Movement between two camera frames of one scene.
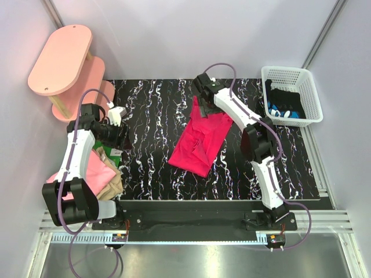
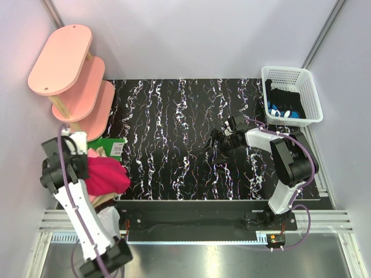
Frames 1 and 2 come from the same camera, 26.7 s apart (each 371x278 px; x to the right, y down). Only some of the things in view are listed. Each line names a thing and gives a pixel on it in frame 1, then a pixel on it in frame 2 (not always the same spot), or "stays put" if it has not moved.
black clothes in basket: x=285 y=101 stays put
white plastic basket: x=297 y=79 stays put
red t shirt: x=202 y=141 → x=106 y=176
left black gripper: x=119 y=142 → x=84 y=171
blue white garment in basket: x=273 y=111 stays put
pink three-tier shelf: x=65 y=72 stays put
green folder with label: x=112 y=154 stays put
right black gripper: x=215 y=110 → x=217 y=135
